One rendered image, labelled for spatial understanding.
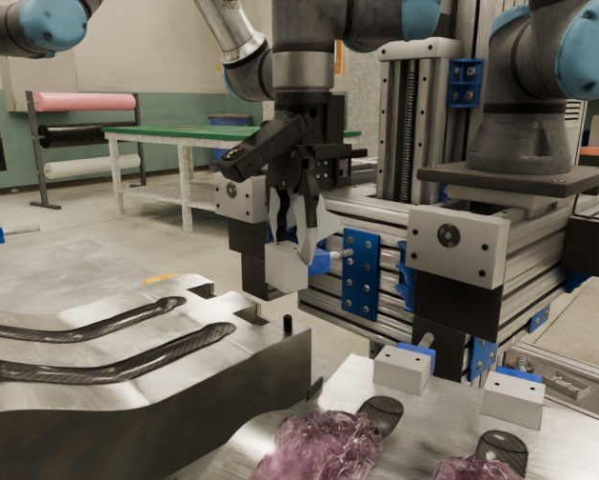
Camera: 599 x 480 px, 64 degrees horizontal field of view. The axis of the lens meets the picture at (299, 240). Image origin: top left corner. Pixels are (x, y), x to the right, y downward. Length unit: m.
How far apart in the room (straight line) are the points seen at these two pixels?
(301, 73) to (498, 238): 0.32
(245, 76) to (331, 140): 0.57
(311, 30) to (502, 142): 0.34
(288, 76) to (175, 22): 7.84
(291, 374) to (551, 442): 0.26
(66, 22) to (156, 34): 7.42
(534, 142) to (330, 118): 0.32
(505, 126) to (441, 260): 0.22
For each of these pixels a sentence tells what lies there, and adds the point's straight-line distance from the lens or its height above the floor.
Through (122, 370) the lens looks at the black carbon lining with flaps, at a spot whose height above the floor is 0.88.
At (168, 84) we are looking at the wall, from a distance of 8.21.
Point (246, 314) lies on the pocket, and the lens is 0.62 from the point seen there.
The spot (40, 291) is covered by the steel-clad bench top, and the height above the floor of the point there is 0.80.
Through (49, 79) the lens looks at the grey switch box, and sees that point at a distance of 7.05.
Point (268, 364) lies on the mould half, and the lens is 0.53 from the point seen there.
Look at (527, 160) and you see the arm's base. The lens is 0.77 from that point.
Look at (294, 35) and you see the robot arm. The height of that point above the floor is 1.21.
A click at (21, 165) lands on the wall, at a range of 7.26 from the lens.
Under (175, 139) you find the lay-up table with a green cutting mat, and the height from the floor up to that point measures 0.83.
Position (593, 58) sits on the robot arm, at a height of 1.18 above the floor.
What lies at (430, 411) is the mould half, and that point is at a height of 0.86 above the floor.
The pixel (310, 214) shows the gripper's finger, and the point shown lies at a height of 1.01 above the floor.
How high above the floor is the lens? 1.14
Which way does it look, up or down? 16 degrees down
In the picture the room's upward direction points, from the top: straight up
